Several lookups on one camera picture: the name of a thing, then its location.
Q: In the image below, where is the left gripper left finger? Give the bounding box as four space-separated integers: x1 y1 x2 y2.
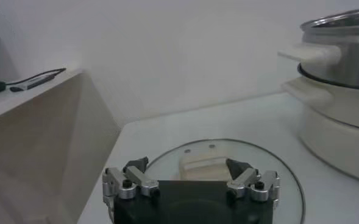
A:
102 156 161 211

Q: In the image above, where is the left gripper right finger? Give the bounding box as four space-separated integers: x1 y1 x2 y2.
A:
226 158 281 208

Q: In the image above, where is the round glass pot lid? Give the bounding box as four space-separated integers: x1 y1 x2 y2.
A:
144 138 307 224

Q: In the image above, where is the stainless steel steamer basket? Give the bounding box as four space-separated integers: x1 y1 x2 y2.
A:
277 5 359 91

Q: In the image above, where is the cream electric cooker base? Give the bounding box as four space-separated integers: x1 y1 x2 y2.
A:
281 75 359 185

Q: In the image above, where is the white side table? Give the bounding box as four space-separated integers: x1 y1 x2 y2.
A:
0 68 122 224

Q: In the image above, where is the silver usb hub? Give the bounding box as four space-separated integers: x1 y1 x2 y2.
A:
10 74 57 93

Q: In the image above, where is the black usb cable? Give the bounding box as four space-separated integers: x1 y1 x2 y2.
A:
5 68 67 86

